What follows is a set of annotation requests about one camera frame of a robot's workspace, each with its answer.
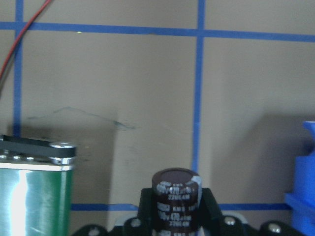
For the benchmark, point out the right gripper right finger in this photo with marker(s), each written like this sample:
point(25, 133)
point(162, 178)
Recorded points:
point(209, 212)

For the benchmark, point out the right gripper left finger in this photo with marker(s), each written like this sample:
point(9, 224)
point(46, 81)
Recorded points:
point(146, 210)

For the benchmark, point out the black capacitor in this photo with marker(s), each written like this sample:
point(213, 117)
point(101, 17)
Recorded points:
point(176, 198)

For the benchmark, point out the blue plastic bin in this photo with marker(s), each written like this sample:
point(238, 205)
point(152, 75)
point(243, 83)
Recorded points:
point(302, 198)

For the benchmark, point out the green conveyor belt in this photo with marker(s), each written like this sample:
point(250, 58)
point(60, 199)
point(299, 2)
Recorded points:
point(35, 186)

